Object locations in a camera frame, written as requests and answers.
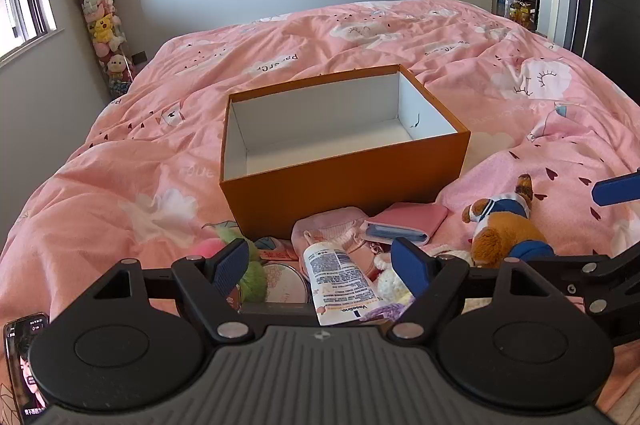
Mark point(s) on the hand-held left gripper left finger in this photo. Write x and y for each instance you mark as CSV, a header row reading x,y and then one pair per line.
x,y
232,262

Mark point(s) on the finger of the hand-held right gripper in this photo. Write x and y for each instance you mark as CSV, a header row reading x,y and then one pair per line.
x,y
617,189
575,268

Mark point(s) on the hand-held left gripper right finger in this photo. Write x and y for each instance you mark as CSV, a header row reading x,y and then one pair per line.
x,y
407,267

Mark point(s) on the white crochet bunny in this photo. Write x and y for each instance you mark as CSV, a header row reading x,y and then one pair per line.
x,y
392,287

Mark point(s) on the pink green fluffy ball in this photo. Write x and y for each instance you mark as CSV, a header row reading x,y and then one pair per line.
x,y
207,249

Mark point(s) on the pink wallet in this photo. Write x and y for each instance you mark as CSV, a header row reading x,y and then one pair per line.
x,y
415,215

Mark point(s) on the white lotion tube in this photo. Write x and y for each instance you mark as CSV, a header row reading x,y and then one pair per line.
x,y
335,275

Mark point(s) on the brown plush dog sailor outfit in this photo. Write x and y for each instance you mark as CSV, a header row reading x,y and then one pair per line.
x,y
505,235

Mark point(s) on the pink fabric pouch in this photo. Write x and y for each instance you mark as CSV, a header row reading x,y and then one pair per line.
x,y
330,227

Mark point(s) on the orange cardboard box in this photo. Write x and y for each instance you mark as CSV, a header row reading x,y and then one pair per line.
x,y
350,185

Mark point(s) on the small peach packet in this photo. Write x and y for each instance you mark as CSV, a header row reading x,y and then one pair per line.
x,y
280,251

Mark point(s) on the round compact mirror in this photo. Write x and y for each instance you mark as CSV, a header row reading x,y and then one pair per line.
x,y
282,285

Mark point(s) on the pink printed blanket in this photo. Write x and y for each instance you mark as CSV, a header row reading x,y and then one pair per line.
x,y
150,145

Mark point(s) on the yellow bottle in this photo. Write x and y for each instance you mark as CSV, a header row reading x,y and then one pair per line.
x,y
520,11

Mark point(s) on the smartphone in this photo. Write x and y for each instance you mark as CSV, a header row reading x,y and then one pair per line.
x,y
22,355

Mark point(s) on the clear tube of plush toys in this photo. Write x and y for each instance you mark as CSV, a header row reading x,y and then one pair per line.
x,y
107,35

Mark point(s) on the dark wall socket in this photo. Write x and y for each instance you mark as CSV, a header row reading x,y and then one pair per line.
x,y
139,57

